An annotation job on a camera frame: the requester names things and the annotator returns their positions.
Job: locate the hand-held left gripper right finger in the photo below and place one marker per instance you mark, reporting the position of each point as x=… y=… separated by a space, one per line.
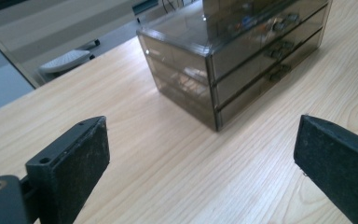
x=341 y=165

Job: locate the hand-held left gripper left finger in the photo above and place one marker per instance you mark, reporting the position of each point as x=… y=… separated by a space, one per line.
x=71 y=165

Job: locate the smoky plastic drawer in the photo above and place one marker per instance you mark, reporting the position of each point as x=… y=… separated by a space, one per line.
x=245 y=101
x=239 y=56
x=245 y=77

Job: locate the smoky transparent drawer box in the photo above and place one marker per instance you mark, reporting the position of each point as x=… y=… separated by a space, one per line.
x=180 y=62

